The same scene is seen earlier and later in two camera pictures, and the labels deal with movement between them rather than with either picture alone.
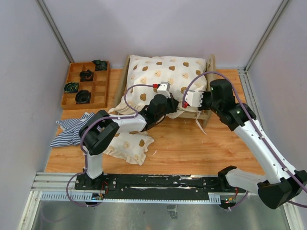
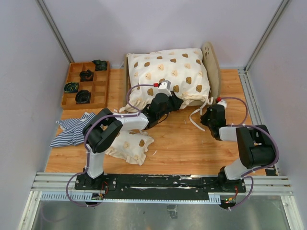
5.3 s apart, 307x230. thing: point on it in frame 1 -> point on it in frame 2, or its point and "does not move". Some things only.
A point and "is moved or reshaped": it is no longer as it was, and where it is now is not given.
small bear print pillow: (131, 145) does not move
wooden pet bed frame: (208, 116) -> (214, 81)
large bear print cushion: (144, 71) is moved or reshaped
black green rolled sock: (71, 87) does not move
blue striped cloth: (69, 135) does not move
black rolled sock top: (100, 65) does not move
